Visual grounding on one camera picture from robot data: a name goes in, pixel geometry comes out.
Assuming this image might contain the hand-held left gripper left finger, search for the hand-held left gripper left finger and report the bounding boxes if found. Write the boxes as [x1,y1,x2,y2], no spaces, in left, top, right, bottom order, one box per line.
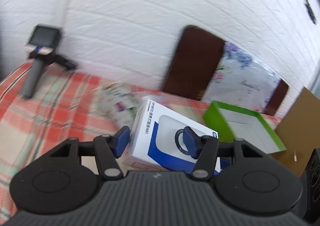
[50,126,130,180]

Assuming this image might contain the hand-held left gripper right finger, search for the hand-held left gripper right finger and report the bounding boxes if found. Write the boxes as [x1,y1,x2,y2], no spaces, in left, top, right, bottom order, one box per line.
[184,127,267,181]

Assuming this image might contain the white and blue box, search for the white and blue box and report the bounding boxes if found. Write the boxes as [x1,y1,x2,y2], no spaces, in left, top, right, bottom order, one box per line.
[122,95,232,174]

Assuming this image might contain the green cardboard box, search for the green cardboard box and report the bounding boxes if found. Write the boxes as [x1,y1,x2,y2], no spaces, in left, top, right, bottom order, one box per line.
[202,100,287,154]

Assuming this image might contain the patterned fabric pouch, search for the patterned fabric pouch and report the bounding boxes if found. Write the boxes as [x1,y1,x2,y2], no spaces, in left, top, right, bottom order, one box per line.
[96,84,140,126]

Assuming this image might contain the brown cardboard box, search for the brown cardboard box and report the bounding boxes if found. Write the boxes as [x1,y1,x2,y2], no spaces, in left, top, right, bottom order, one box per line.
[270,87,320,176]

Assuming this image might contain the floral plastic bag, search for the floral plastic bag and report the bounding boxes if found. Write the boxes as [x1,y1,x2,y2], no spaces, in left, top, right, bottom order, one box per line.
[202,42,282,112]

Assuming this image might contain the plaid tablecloth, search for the plaid tablecloth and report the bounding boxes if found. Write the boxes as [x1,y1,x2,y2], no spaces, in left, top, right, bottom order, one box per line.
[0,62,283,216]

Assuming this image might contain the idle hand-held gripper with screen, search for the idle hand-held gripper with screen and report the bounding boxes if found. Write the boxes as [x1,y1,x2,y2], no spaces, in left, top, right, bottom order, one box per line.
[21,24,77,99]

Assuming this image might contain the black wall socket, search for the black wall socket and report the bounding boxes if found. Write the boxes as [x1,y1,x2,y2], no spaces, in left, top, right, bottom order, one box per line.
[304,0,316,24]

